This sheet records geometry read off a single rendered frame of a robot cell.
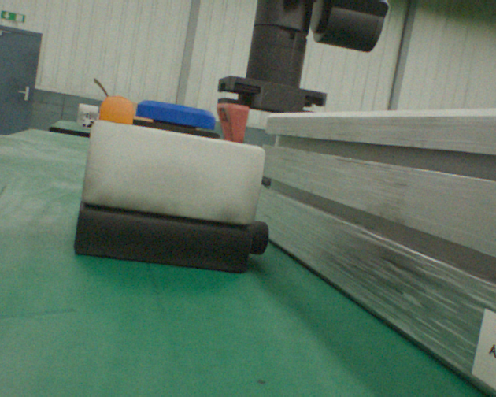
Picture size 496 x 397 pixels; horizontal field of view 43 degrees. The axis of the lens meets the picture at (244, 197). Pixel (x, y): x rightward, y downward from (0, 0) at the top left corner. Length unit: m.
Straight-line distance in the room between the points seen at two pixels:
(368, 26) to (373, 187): 0.40
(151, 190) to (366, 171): 0.10
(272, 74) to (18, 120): 10.89
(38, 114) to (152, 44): 2.35
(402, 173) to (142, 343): 0.12
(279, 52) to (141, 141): 0.37
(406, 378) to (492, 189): 0.06
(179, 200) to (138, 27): 11.35
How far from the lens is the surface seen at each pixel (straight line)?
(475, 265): 0.22
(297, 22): 0.64
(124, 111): 0.28
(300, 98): 0.63
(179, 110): 0.30
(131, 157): 0.28
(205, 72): 11.68
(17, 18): 11.57
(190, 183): 0.28
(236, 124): 0.61
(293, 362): 0.19
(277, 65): 0.63
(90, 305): 0.21
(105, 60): 11.49
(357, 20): 0.66
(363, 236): 0.28
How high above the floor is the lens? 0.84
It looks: 5 degrees down
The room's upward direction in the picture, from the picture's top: 10 degrees clockwise
